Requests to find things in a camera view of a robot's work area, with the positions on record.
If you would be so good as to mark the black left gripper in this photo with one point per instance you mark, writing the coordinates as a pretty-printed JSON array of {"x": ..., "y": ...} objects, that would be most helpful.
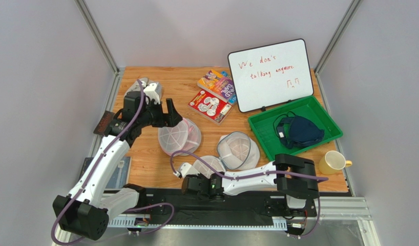
[{"x": 171, "y": 119}]

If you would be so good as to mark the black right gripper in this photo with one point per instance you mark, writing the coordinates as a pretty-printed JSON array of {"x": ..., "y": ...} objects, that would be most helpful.
[{"x": 191, "y": 184}]

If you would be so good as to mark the white mesh laundry bag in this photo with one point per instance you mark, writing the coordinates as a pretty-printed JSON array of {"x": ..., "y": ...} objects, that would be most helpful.
[{"x": 235, "y": 152}]

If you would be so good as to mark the navy blue bra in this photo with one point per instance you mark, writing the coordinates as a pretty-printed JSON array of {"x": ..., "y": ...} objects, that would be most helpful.
[{"x": 294, "y": 131}]

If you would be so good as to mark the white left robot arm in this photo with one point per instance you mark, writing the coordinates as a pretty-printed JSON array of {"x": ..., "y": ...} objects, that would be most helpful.
[{"x": 81, "y": 211}]

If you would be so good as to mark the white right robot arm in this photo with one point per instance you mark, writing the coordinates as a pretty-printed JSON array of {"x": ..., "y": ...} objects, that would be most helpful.
[{"x": 290, "y": 175}]

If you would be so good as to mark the pink-rimmed mesh laundry bag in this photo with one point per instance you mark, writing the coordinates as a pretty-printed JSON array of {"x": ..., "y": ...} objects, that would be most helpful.
[{"x": 185, "y": 136}]

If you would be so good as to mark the beige mesh laundry bag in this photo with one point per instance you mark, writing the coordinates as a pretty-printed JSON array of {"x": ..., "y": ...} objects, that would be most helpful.
[{"x": 139, "y": 85}]

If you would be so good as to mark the red comic paperback book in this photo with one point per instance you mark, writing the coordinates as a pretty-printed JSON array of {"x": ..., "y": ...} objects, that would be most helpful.
[{"x": 210, "y": 106}]

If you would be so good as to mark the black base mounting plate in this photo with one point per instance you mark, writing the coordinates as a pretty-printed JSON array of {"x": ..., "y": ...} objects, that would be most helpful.
[{"x": 254, "y": 208}]

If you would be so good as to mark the Roald Dahl colourful book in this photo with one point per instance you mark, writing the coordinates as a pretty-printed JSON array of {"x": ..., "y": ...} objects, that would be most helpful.
[{"x": 217, "y": 85}]

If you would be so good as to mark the Kate DiCamillo dark book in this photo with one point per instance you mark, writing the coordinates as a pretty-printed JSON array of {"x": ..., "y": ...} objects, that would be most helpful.
[{"x": 105, "y": 120}]

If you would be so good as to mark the dark blue hardcover book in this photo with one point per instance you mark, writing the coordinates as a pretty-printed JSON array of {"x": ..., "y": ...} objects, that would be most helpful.
[{"x": 120, "y": 176}]

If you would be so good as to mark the green plastic tray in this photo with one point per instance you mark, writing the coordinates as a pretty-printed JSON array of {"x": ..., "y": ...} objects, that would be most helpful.
[{"x": 309, "y": 107}]

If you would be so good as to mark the whiteboard with red writing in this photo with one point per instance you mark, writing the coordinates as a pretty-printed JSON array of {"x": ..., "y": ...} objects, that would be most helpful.
[{"x": 270, "y": 75}]

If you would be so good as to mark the yellow cup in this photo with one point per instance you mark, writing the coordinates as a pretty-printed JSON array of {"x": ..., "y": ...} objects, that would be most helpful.
[{"x": 333, "y": 162}]

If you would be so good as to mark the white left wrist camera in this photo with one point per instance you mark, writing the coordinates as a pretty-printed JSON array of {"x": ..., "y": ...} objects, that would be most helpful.
[{"x": 153, "y": 92}]

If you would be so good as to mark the aluminium frame rail left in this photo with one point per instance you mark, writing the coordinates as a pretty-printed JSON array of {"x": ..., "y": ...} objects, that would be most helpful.
[{"x": 113, "y": 74}]

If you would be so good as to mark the aluminium frame rail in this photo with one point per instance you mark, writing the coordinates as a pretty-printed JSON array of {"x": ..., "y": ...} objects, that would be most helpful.
[
  {"x": 113, "y": 74},
  {"x": 319, "y": 68}
]

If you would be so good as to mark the aluminium frame rail right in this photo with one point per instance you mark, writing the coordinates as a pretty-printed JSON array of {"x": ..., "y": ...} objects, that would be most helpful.
[{"x": 319, "y": 68}]

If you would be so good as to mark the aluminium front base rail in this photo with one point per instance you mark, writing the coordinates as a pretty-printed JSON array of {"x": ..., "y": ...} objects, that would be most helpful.
[{"x": 331, "y": 209}]

